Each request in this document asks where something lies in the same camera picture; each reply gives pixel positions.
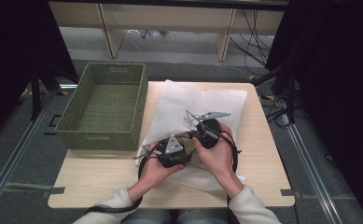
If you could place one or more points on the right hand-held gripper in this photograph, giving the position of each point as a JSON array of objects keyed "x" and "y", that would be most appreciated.
[{"x": 212, "y": 127}]

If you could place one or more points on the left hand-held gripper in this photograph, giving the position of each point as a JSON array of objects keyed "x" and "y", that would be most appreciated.
[{"x": 173, "y": 146}]

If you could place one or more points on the white mesh laundry bag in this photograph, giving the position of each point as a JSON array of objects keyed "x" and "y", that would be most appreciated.
[{"x": 182, "y": 99}]

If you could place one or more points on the green woven basket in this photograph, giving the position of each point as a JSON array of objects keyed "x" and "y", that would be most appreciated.
[{"x": 107, "y": 105}]

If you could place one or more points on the person's left hand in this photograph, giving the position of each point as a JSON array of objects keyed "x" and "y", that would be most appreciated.
[{"x": 152, "y": 172}]

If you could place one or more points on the person's right hand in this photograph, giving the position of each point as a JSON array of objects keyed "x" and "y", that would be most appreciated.
[{"x": 219, "y": 161}]

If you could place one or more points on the person's left leg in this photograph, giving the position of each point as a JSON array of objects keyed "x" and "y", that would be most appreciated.
[{"x": 151, "y": 217}]

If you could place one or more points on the person's leg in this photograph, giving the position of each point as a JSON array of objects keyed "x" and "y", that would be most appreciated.
[
  {"x": 151, "y": 217},
  {"x": 204, "y": 217}
]

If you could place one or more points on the person's right leg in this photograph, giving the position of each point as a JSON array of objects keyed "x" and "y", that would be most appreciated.
[{"x": 204, "y": 217}]

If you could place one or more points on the black metal stand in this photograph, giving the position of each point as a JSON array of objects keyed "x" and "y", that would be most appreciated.
[
  {"x": 35, "y": 93},
  {"x": 291, "y": 99}
]

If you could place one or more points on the white and blue clutter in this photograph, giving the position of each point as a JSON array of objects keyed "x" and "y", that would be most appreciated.
[{"x": 143, "y": 33}]

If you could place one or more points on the light wooden desk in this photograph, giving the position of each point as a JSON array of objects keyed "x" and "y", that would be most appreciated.
[{"x": 170, "y": 17}]

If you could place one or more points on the black curtain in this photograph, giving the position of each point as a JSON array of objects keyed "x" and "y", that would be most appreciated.
[
  {"x": 341, "y": 93},
  {"x": 8, "y": 62}
]

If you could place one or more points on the metal floor rail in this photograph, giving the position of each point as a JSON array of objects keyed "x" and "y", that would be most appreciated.
[
  {"x": 311, "y": 171},
  {"x": 16, "y": 158}
]

